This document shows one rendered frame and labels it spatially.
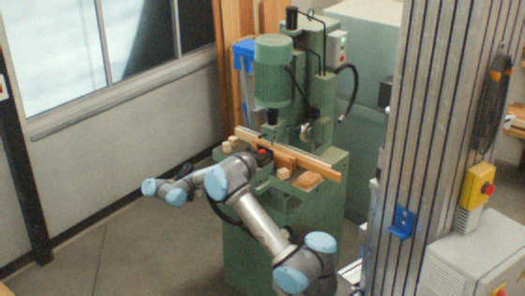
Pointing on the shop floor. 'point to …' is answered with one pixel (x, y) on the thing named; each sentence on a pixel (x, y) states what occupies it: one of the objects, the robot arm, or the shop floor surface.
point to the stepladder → (244, 56)
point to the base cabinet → (250, 281)
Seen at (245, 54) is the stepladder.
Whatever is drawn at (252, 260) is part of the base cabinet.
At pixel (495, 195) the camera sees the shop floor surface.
